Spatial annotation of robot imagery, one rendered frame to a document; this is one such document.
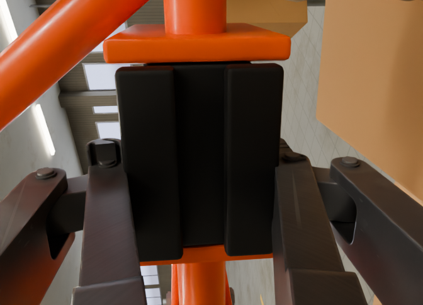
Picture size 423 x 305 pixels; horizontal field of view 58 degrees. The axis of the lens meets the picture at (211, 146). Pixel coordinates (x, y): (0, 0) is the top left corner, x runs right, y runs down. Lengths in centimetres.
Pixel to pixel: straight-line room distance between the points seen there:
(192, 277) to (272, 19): 154
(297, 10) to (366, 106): 142
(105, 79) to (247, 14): 782
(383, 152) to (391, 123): 2
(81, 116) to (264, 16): 866
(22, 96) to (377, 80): 22
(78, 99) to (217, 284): 932
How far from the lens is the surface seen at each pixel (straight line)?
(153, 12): 851
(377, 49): 29
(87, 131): 1033
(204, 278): 17
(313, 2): 205
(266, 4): 168
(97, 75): 931
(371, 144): 30
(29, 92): 17
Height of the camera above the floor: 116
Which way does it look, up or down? 4 degrees down
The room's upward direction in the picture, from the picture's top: 92 degrees counter-clockwise
